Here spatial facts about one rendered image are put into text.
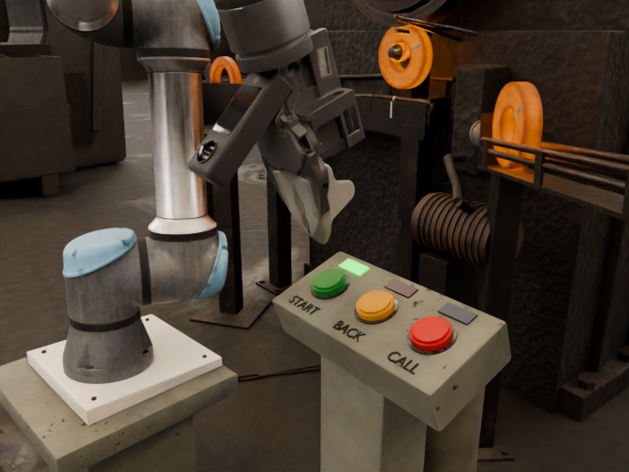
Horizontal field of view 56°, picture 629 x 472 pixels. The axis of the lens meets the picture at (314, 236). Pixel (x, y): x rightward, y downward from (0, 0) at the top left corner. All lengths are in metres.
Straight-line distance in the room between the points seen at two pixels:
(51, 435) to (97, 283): 0.23
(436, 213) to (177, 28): 0.64
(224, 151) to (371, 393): 0.28
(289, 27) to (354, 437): 0.42
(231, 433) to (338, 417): 0.79
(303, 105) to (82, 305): 0.58
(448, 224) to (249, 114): 0.78
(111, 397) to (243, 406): 0.56
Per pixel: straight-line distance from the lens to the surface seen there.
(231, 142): 0.53
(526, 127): 1.08
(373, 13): 1.59
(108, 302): 1.02
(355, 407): 0.64
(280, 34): 0.53
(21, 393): 1.13
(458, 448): 0.82
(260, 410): 1.50
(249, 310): 1.96
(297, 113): 0.56
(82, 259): 1.00
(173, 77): 0.98
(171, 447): 1.15
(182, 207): 1.00
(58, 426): 1.03
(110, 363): 1.05
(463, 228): 1.23
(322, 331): 0.62
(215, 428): 1.46
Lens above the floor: 0.87
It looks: 19 degrees down
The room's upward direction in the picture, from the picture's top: straight up
